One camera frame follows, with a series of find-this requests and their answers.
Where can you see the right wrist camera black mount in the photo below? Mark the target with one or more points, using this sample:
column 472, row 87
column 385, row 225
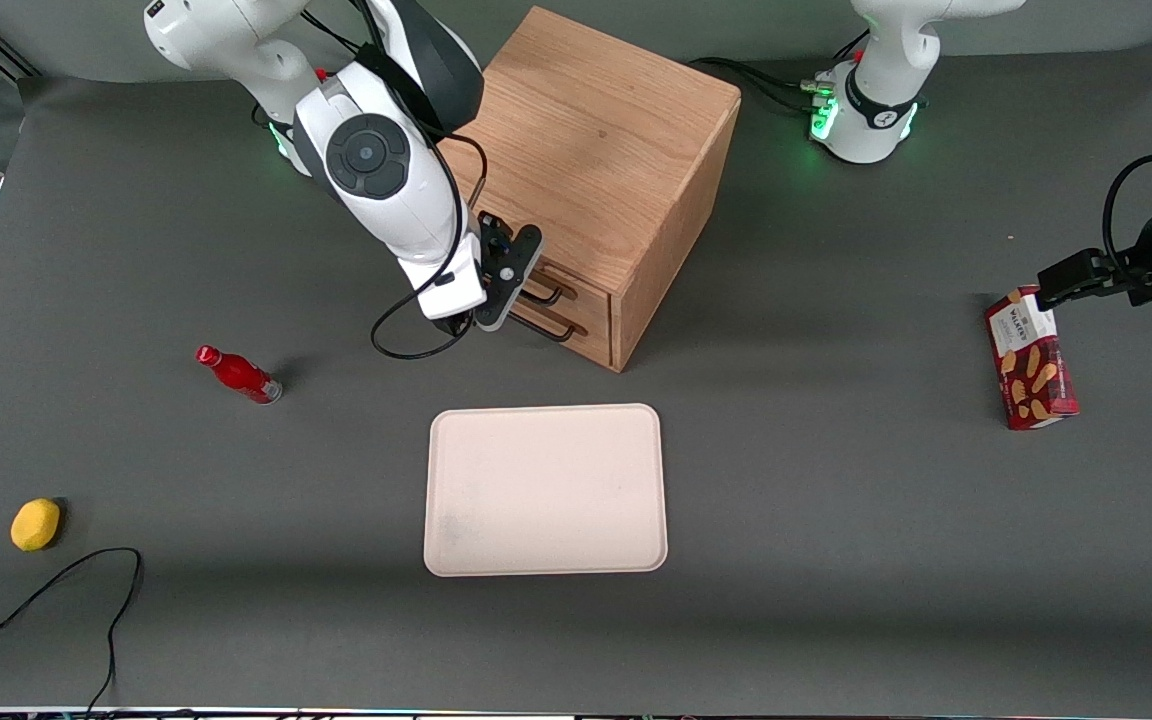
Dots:
column 511, row 275

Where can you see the oak wooden drawer cabinet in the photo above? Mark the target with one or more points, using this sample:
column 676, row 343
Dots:
column 596, row 130

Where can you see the red plastic bottle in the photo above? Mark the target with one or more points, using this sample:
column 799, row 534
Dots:
column 239, row 375

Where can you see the red shortbread cookie box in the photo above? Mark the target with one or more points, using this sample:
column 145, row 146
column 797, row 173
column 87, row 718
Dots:
column 1034, row 365

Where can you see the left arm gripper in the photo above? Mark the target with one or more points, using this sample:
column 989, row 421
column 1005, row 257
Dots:
column 1123, row 271

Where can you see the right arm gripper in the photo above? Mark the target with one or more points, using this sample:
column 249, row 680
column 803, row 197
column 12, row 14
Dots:
column 451, row 324

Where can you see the yellow lemon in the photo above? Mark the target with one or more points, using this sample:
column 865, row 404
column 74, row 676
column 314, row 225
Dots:
column 35, row 525

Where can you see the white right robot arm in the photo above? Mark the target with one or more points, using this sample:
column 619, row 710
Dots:
column 376, row 170

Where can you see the cream rectangular plastic tray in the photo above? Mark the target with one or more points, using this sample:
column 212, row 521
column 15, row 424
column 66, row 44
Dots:
column 546, row 490

